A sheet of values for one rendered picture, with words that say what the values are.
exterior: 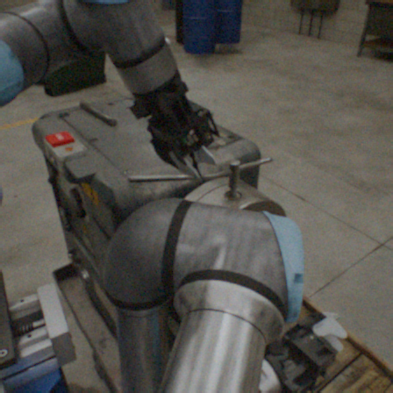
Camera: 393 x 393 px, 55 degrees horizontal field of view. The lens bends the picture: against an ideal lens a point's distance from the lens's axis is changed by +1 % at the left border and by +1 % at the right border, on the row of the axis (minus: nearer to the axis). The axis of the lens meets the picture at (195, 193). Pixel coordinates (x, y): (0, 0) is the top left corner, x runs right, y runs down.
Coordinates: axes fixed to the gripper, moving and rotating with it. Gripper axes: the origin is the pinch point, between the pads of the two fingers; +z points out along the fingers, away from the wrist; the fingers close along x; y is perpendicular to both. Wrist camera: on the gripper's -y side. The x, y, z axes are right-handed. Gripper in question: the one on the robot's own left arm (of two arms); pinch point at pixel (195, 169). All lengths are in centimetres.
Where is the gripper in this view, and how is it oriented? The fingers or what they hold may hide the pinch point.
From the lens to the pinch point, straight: 66.6
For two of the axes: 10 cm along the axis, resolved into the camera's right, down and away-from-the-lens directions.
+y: 5.8, 4.5, -6.7
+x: 7.4, -6.5, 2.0
